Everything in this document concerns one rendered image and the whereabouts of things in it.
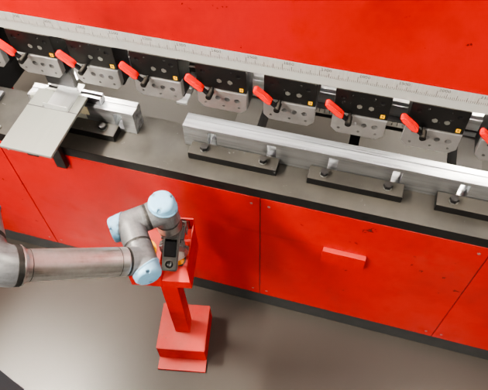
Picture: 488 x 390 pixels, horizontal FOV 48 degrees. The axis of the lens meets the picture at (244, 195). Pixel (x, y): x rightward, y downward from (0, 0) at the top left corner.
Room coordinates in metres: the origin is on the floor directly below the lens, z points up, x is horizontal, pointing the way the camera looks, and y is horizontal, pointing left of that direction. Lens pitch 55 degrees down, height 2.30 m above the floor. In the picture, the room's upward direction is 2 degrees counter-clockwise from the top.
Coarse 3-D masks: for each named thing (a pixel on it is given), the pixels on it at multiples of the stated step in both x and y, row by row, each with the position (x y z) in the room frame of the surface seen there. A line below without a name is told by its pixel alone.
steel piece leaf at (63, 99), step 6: (60, 90) 1.36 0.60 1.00; (66, 90) 1.36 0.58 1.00; (72, 90) 1.36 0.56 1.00; (54, 96) 1.33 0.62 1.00; (60, 96) 1.33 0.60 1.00; (66, 96) 1.33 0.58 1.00; (72, 96) 1.33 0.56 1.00; (48, 102) 1.30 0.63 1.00; (54, 102) 1.30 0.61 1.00; (60, 102) 1.30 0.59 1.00; (66, 102) 1.30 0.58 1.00; (72, 102) 1.30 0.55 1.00; (54, 108) 1.27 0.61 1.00; (60, 108) 1.27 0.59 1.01; (66, 108) 1.26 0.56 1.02
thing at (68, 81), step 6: (72, 72) 1.36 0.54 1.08; (48, 78) 1.37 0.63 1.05; (54, 78) 1.36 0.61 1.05; (60, 78) 1.36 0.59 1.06; (66, 78) 1.35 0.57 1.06; (72, 78) 1.35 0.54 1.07; (54, 84) 1.38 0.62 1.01; (60, 84) 1.36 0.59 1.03; (66, 84) 1.35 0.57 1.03; (72, 84) 1.35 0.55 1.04
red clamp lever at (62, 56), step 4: (56, 52) 1.27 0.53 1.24; (60, 52) 1.27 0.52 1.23; (60, 56) 1.26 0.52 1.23; (64, 56) 1.27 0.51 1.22; (68, 56) 1.27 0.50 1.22; (64, 60) 1.26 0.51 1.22; (68, 60) 1.26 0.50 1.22; (72, 60) 1.26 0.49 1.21; (68, 64) 1.26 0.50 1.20; (72, 64) 1.26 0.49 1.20; (76, 64) 1.26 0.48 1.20; (84, 64) 1.28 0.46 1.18; (76, 68) 1.26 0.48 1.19; (80, 68) 1.26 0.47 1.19; (84, 68) 1.26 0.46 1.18; (80, 72) 1.24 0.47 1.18; (84, 72) 1.25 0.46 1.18
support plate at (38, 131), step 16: (48, 96) 1.34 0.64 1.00; (80, 96) 1.33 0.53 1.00; (32, 112) 1.26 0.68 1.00; (48, 112) 1.26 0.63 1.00; (64, 112) 1.26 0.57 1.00; (16, 128) 1.19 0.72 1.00; (32, 128) 1.19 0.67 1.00; (48, 128) 1.19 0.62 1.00; (64, 128) 1.19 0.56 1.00; (0, 144) 1.13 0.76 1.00; (16, 144) 1.13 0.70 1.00; (32, 144) 1.13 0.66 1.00; (48, 144) 1.12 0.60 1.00
